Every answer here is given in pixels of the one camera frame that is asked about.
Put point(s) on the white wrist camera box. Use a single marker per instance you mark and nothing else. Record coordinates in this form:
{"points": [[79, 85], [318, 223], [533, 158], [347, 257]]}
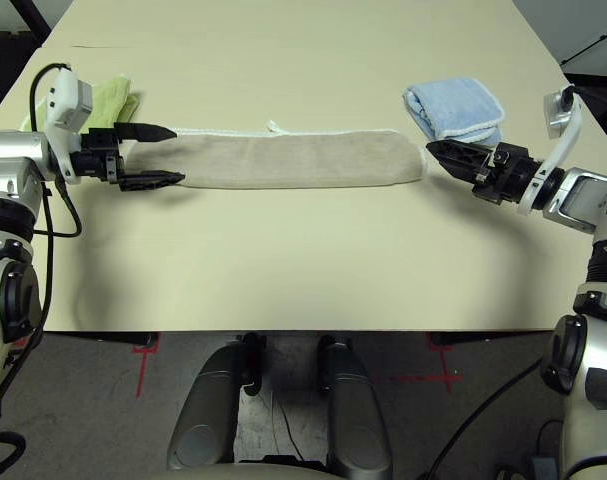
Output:
{"points": [[65, 100], [558, 117]]}

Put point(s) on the red floor tape mark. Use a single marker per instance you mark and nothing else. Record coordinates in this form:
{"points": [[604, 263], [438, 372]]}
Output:
{"points": [[142, 375], [447, 378]]}

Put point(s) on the grey power adapter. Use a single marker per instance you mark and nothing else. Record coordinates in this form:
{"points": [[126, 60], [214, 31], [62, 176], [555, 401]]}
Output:
{"points": [[545, 467]]}

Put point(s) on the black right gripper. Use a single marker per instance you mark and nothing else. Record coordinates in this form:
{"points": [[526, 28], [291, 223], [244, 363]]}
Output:
{"points": [[508, 175]]}

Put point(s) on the beige towel with white trim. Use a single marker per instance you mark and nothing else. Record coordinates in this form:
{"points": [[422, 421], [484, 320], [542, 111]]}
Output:
{"points": [[293, 160]]}

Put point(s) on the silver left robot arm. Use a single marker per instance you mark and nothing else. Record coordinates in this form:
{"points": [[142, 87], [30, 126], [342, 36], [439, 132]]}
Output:
{"points": [[13, 150]]}

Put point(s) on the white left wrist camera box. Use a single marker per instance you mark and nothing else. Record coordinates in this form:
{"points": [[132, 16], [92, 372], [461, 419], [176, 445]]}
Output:
{"points": [[65, 100]]}

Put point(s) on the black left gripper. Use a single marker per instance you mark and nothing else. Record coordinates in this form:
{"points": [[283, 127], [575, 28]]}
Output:
{"points": [[98, 155]]}

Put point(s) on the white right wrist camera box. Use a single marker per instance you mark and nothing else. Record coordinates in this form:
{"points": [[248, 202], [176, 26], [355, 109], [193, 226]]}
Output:
{"points": [[558, 117]]}

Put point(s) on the grey robot left leg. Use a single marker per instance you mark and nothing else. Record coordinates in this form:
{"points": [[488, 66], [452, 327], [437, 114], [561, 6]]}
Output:
{"points": [[208, 400]]}

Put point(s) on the dark foam floor mat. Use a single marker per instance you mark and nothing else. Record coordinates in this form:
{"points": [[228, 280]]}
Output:
{"points": [[3, 65]]}

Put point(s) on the grey robot right leg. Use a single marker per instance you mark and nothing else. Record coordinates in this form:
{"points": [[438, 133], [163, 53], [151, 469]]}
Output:
{"points": [[353, 410]]}

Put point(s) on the folded green towel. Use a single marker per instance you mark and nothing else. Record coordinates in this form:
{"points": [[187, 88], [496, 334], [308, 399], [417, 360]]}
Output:
{"points": [[108, 100]]}

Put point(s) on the grey robot leg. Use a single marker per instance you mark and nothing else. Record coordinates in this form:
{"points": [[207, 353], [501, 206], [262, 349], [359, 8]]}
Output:
{"points": [[208, 400], [353, 410]]}

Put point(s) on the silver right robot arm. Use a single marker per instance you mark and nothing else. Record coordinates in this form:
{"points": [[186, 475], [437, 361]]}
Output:
{"points": [[583, 195]]}

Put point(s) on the folded light blue towel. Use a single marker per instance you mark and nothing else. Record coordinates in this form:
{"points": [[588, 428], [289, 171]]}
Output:
{"points": [[458, 105]]}

